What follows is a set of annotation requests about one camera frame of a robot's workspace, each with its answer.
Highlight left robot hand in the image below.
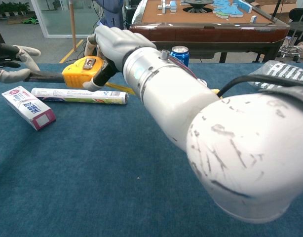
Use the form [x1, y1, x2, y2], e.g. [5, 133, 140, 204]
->
[0, 39, 41, 84]

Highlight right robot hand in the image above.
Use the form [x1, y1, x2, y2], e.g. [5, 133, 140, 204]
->
[83, 25, 157, 92]

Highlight yellow tape measure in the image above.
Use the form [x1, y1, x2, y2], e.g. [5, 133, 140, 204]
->
[24, 56, 137, 96]

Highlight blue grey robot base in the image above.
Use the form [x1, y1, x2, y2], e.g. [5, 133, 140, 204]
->
[96, 0, 124, 30]

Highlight white purple toothpaste box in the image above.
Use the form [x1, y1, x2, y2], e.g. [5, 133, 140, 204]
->
[1, 85, 57, 131]

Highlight wooden pole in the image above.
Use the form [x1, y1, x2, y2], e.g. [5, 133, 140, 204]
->
[69, 0, 77, 50]

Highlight stacked mahjong tile cluster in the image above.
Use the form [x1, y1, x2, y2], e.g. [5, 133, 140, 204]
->
[157, 0, 178, 13]

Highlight white toothpaste tube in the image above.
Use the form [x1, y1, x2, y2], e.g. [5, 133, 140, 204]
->
[31, 87, 129, 105]

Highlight blue drink can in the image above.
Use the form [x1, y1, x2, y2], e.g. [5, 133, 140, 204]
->
[170, 45, 190, 67]

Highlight potted green plants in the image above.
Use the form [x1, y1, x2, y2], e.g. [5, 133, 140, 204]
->
[0, 1, 31, 18]

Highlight brown mahjong table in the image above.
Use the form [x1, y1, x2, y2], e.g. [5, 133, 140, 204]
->
[128, 0, 290, 64]

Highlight blue mahjong tile pile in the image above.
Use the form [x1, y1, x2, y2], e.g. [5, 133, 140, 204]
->
[213, 0, 253, 19]

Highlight blue table mat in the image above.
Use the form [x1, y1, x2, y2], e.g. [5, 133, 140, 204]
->
[0, 63, 303, 237]

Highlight cardboard box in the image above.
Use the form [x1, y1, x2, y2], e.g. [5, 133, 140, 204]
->
[255, 0, 300, 23]

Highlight striped cloth in plastic bag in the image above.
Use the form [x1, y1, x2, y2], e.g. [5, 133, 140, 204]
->
[247, 60, 303, 89]

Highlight black office chair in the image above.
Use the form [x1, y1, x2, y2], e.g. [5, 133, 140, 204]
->
[279, 8, 303, 62]

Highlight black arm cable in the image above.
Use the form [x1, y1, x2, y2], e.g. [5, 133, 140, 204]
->
[217, 75, 303, 98]

